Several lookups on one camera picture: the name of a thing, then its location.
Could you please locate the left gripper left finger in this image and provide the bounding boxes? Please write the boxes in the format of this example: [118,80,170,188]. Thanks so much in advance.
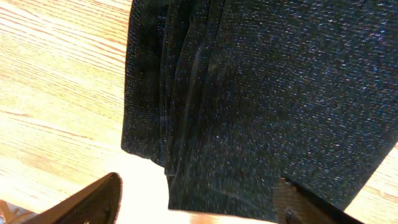
[23,172,122,224]

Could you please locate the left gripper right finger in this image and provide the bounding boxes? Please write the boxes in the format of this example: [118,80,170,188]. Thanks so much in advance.
[273,177,363,224]

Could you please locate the black sparkly knit garment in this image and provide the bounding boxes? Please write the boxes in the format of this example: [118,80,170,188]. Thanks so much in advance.
[121,0,397,221]

